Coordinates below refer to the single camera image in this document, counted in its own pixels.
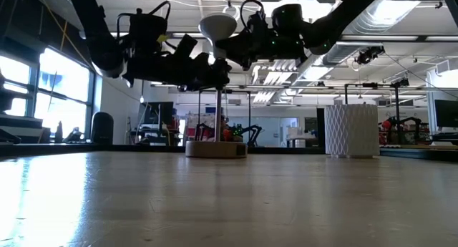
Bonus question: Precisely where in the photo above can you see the white reflector lightbulb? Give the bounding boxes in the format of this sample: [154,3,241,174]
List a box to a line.
[198,12,238,60]

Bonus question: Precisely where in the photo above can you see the long ceiling light bar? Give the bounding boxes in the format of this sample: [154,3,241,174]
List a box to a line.
[107,31,458,41]

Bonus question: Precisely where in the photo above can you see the black computer monitor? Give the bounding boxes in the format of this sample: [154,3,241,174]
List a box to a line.
[434,99,458,128]
[137,102,175,130]

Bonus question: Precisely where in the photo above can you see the black gantry frame with camera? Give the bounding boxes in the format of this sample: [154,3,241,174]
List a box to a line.
[344,78,411,142]

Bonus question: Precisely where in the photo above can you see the black ceiling camera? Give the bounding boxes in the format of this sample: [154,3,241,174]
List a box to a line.
[356,45,386,66]

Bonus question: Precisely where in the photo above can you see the white textured cup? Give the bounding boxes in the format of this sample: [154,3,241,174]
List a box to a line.
[324,103,380,159]

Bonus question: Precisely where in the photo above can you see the black rectangular gantry frame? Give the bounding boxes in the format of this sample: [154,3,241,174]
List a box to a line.
[198,89,251,137]

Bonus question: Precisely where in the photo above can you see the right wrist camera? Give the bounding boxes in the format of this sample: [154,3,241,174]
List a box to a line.
[246,10,273,39]

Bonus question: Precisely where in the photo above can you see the silver ribbed ventilation duct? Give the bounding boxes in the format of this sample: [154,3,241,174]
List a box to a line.
[321,0,423,67]

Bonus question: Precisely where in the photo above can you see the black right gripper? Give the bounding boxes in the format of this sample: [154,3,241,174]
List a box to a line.
[213,24,311,72]

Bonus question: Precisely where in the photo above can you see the large bright window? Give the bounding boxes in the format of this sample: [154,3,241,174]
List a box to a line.
[0,48,96,140]

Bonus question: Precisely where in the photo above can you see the person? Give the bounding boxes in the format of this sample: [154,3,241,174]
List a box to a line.
[220,115,234,142]

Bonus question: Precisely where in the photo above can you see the black rounded chair back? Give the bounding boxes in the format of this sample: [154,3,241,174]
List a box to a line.
[90,112,115,145]

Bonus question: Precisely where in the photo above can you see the wooden base lamp stand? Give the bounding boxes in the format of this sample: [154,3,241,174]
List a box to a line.
[185,82,248,160]

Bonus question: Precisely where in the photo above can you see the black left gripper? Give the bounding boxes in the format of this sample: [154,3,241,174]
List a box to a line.
[121,33,233,92]

